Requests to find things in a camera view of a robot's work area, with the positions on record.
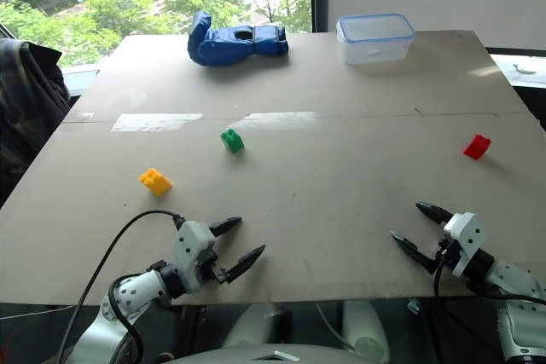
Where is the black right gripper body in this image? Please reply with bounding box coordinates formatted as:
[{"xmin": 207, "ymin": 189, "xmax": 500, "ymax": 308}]
[{"xmin": 433, "ymin": 231, "xmax": 462, "ymax": 274}]

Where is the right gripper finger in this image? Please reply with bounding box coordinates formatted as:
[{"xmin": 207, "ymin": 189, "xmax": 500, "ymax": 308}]
[
  {"xmin": 415, "ymin": 201, "xmax": 455, "ymax": 226},
  {"xmin": 390, "ymin": 231, "xmax": 437, "ymax": 275}
]

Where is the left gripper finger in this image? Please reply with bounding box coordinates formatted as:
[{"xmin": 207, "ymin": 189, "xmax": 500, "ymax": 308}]
[
  {"xmin": 208, "ymin": 217, "xmax": 243, "ymax": 238},
  {"xmin": 224, "ymin": 244, "xmax": 266, "ymax": 284}
]

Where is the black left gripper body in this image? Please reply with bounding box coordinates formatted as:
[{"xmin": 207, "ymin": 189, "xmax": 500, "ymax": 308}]
[{"xmin": 199, "ymin": 250, "xmax": 228, "ymax": 286}]

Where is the red toy brick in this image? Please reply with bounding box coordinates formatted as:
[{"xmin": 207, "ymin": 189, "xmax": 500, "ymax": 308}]
[{"xmin": 463, "ymin": 134, "xmax": 492, "ymax": 161}]

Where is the yellow toy brick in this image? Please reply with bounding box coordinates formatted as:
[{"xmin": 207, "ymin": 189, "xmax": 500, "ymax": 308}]
[{"xmin": 137, "ymin": 167, "xmax": 173, "ymax": 198}]

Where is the green toy brick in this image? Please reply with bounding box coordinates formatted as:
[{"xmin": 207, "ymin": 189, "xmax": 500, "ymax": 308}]
[{"xmin": 219, "ymin": 129, "xmax": 246, "ymax": 154}]

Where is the white rounded shape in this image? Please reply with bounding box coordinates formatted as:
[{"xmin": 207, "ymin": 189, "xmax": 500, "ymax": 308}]
[{"xmin": 342, "ymin": 300, "xmax": 390, "ymax": 363}]

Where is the silver robot torso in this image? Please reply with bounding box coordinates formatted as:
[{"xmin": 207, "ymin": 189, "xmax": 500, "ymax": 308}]
[{"xmin": 164, "ymin": 341, "xmax": 370, "ymax": 364}]

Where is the blue boxing glove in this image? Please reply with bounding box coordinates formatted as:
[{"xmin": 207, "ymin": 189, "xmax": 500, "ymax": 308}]
[{"xmin": 187, "ymin": 10, "xmax": 290, "ymax": 68}]

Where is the clear plastic box blue-rimmed lid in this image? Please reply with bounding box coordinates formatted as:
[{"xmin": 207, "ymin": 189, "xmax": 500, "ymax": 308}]
[{"xmin": 335, "ymin": 13, "xmax": 416, "ymax": 66}]

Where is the dark plaid jacket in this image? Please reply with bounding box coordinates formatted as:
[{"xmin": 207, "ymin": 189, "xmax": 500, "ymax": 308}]
[{"xmin": 0, "ymin": 38, "xmax": 72, "ymax": 207}]

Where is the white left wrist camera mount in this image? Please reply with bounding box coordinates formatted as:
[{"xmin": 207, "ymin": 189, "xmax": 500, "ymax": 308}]
[{"xmin": 171, "ymin": 221, "xmax": 218, "ymax": 295}]

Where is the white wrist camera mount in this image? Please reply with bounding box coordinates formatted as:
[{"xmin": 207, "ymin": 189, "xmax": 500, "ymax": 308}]
[
  {"xmin": 171, "ymin": 221, "xmax": 218, "ymax": 295},
  {"xmin": 442, "ymin": 211, "xmax": 485, "ymax": 278}
]

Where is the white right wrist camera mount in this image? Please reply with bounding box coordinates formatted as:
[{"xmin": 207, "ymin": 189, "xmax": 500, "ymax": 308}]
[{"xmin": 442, "ymin": 211, "xmax": 485, "ymax": 278}]

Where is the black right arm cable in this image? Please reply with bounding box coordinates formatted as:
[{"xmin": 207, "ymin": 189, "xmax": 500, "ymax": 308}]
[{"xmin": 433, "ymin": 244, "xmax": 546, "ymax": 306}]

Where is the thin white cable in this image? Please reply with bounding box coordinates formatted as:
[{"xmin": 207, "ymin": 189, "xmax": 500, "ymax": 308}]
[{"xmin": 0, "ymin": 304, "xmax": 74, "ymax": 321}]

